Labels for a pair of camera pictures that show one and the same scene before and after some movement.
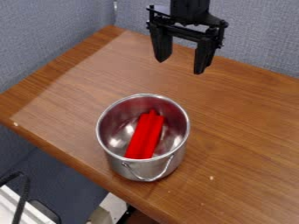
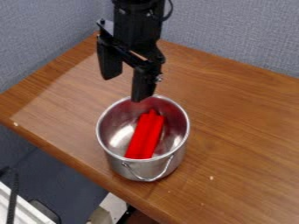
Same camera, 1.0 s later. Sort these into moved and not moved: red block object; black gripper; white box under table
Moved: black gripper
Not moved: white box under table; red block object
